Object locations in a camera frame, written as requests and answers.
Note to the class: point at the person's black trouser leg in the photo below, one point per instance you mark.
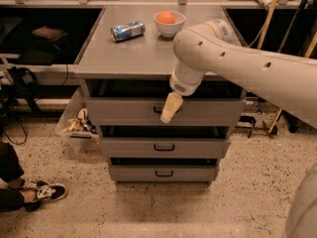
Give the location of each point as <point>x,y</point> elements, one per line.
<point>10,199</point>

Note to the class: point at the white bowl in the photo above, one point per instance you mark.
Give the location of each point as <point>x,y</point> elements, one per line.
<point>170,30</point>

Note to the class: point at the grey bottom drawer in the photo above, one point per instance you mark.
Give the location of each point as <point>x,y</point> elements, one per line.
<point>163,174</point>

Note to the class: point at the grey middle drawer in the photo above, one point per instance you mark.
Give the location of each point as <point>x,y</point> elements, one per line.
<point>164,148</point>

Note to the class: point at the grey drawer cabinet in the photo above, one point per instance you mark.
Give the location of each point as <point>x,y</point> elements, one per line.
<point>141,68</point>

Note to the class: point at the black white sneaker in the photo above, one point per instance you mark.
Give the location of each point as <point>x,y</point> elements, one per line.
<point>44,192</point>

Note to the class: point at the dark box on shelf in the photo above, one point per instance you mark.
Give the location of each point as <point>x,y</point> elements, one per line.
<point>50,34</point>

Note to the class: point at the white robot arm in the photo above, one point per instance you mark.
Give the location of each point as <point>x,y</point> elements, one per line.
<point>288,82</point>

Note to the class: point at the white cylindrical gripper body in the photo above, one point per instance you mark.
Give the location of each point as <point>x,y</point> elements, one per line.
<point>182,87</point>

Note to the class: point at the crushed blue soda can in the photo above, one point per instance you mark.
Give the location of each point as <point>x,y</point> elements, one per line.
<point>128,31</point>

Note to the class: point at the wooden stick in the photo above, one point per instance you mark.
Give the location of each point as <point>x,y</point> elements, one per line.
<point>266,23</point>

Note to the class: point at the orange fruit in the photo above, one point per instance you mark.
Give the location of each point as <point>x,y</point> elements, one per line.
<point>165,18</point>

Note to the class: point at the clear plastic storage bin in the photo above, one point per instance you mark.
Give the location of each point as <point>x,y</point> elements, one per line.
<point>74,126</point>

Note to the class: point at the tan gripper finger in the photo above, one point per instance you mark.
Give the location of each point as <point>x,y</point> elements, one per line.
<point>171,106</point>

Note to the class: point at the grey top drawer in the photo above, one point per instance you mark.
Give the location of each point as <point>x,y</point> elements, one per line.
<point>138,112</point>

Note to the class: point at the grey drawer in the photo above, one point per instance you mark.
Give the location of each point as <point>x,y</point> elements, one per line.
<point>163,174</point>
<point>164,148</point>
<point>138,112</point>

